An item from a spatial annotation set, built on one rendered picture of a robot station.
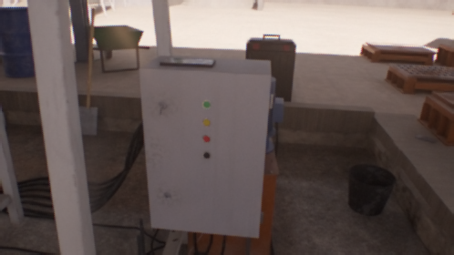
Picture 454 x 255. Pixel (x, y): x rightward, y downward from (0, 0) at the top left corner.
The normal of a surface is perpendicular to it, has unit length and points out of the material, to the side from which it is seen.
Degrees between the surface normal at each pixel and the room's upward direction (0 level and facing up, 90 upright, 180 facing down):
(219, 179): 90
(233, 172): 90
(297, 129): 90
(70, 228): 81
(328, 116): 90
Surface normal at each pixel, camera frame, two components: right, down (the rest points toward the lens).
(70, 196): -0.11, 0.22
